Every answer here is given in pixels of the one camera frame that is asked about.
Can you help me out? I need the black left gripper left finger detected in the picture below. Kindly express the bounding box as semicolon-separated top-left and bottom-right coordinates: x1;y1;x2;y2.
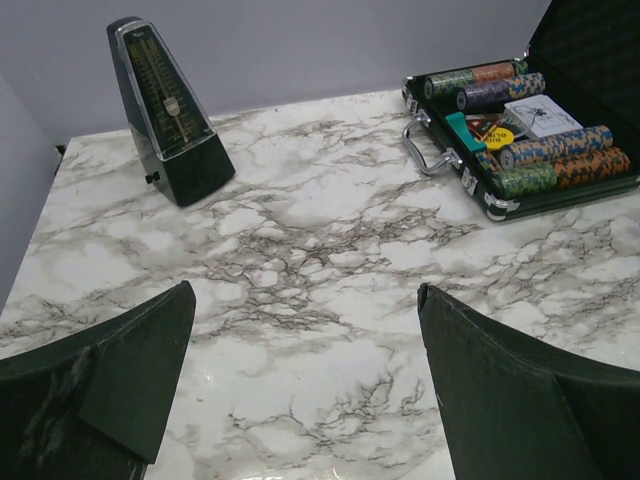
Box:
1;281;196;479

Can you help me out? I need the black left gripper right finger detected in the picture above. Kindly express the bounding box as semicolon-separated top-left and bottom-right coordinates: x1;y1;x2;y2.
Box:
417;283;639;479

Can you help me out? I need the black metronome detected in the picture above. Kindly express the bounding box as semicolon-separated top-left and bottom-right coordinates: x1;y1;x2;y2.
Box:
106;16;236;207

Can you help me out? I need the black poker chip case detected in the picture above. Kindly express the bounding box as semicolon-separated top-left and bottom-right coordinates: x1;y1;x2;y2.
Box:
402;1;639;221

